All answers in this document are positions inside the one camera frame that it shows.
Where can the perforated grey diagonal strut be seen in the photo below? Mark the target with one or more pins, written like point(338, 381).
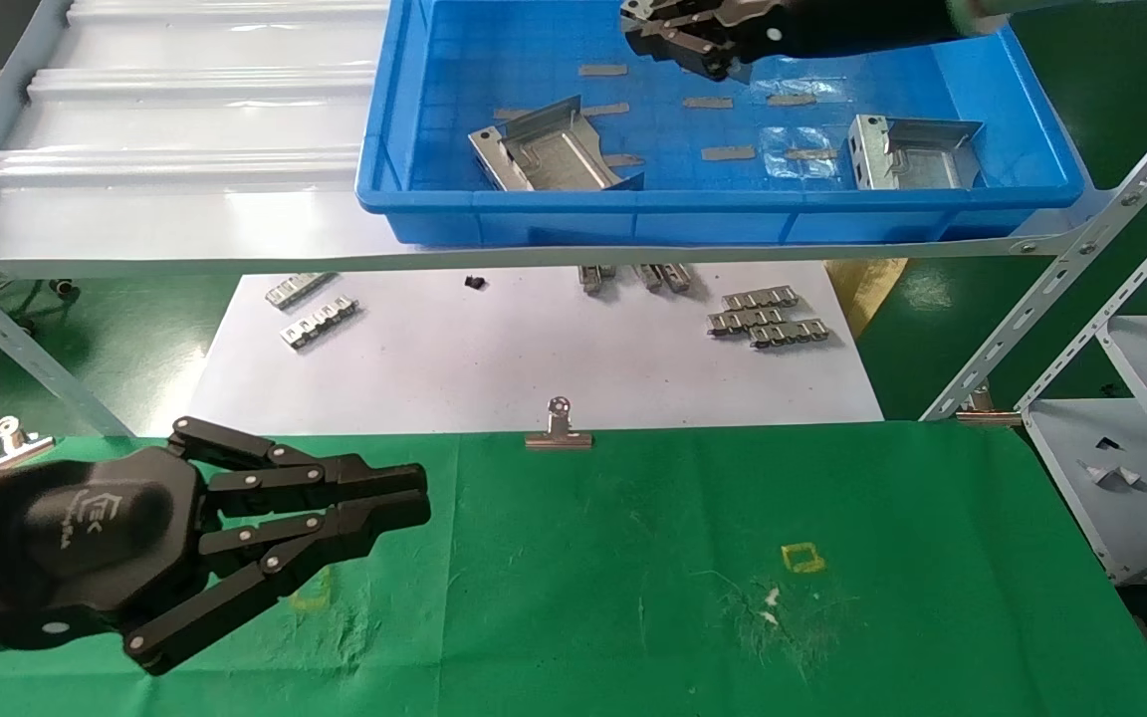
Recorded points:
point(1061, 269)
point(1121, 299)
point(26, 349)

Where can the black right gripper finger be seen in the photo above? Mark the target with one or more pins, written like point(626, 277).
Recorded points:
point(688, 48)
point(693, 10)

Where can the slotted metal strip part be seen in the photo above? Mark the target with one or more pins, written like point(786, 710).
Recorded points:
point(320, 324)
point(789, 334)
point(675, 278)
point(760, 298)
point(647, 277)
point(743, 320)
point(297, 290)
point(591, 279)

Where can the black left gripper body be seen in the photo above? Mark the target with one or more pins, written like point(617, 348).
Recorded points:
point(76, 528)

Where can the black caster wheel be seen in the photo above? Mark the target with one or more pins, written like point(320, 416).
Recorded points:
point(63, 290)

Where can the blue plastic bin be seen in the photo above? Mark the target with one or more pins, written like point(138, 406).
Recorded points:
point(494, 214)

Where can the sheet metal bracket tall flange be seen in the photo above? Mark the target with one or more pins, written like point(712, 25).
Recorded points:
point(559, 159)

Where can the small silver metal piece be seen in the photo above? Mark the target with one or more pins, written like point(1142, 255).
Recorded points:
point(1116, 476)

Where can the brown cardboard piece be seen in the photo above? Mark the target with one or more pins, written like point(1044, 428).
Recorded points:
point(867, 289)

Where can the white corrugated plastic sheet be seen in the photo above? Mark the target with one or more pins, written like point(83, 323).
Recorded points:
point(185, 119)

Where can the clear plastic film patch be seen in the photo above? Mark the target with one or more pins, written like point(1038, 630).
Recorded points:
point(798, 167)

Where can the white paper sheet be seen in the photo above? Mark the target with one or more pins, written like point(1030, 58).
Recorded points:
point(484, 349)

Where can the small boxy sheet metal bracket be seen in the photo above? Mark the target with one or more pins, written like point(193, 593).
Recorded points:
point(917, 164)

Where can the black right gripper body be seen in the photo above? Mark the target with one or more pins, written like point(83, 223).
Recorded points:
point(832, 25)

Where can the brown tape strip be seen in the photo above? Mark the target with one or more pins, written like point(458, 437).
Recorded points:
point(728, 153)
point(810, 153)
point(603, 70)
point(791, 100)
point(509, 114)
point(708, 102)
point(605, 110)
point(623, 159)

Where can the silver binder clip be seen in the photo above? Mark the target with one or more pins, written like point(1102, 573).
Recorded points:
point(11, 440)
point(559, 438)
point(982, 413)

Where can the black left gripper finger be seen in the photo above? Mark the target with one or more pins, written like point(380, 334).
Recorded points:
point(384, 515)
point(374, 480)

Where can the green cloth mat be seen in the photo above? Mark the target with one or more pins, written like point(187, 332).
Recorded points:
point(633, 578)

